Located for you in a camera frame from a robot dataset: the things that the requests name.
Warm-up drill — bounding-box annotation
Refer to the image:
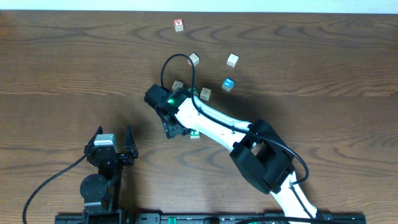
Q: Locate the plain wooden block far right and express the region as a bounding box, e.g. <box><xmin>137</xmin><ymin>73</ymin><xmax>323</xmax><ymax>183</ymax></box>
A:
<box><xmin>227</xmin><ymin>54</ymin><xmax>239</xmax><ymax>68</ymax></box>

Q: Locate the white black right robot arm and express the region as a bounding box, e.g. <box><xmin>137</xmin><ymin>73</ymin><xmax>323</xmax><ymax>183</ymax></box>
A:
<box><xmin>155</xmin><ymin>87</ymin><xmax>318</xmax><ymax>219</ymax></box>

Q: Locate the wooden block apple picture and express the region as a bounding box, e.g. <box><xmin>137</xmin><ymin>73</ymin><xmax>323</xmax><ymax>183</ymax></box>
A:
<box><xmin>200</xmin><ymin>87</ymin><xmax>211</xmax><ymax>101</ymax></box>

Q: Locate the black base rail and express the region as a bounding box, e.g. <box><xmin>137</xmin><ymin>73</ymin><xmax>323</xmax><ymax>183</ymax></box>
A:
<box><xmin>54</xmin><ymin>212</ymin><xmax>368</xmax><ymax>224</ymax></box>

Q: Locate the green F wooden block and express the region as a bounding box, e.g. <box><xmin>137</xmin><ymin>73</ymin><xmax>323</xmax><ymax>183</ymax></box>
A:
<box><xmin>190</xmin><ymin>130</ymin><xmax>200</xmax><ymax>139</ymax></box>

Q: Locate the blue wooden block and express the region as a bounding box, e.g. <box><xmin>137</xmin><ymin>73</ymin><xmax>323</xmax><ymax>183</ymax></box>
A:
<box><xmin>222</xmin><ymin>77</ymin><xmax>235</xmax><ymax>92</ymax></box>

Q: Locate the wooden block letter A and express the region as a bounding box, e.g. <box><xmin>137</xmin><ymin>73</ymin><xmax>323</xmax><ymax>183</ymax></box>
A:
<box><xmin>172</xmin><ymin>80</ymin><xmax>184</xmax><ymax>91</ymax></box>

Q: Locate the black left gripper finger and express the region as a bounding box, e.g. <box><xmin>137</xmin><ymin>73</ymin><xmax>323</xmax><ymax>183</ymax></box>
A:
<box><xmin>88</xmin><ymin>126</ymin><xmax>103</xmax><ymax>146</ymax></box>
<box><xmin>124</xmin><ymin>125</ymin><xmax>136</xmax><ymax>149</ymax></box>

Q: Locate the red V wooden block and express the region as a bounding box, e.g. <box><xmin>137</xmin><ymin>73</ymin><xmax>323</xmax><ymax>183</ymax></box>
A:
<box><xmin>174</xmin><ymin>18</ymin><xmax>184</xmax><ymax>32</ymax></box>

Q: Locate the green J wooden block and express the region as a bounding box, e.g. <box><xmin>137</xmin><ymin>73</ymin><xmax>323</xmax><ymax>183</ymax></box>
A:
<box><xmin>187</xmin><ymin>86</ymin><xmax>198</xmax><ymax>96</ymax></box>

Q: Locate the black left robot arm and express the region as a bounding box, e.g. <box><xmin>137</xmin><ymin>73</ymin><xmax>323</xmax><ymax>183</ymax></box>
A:
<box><xmin>80</xmin><ymin>126</ymin><xmax>139</xmax><ymax>224</ymax></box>

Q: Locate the red U wooden block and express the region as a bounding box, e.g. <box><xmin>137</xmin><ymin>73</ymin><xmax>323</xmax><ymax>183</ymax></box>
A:
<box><xmin>188</xmin><ymin>53</ymin><xmax>200</xmax><ymax>67</ymax></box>

